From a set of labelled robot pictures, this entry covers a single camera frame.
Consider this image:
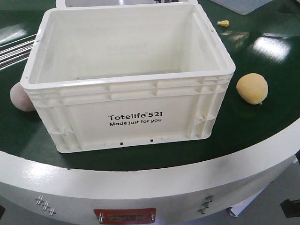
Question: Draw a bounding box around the white plastic tote box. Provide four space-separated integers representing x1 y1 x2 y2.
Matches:
21 0 235 153

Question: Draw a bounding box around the yellow plush ball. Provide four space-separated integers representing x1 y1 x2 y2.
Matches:
236 73 269 105

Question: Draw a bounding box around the white box behind tote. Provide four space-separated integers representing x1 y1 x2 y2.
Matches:
55 0 198 8

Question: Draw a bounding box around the white round table rim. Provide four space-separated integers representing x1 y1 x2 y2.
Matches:
0 120 300 225

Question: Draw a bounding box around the red metal plate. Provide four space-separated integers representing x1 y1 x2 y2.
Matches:
93 208 157 225

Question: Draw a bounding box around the small yellow plush piece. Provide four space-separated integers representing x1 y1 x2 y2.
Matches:
217 20 230 27

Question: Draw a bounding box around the metal rods bundle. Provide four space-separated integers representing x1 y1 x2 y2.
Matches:
0 34 36 69

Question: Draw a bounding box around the black bracket right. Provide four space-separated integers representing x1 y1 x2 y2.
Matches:
280 199 300 218

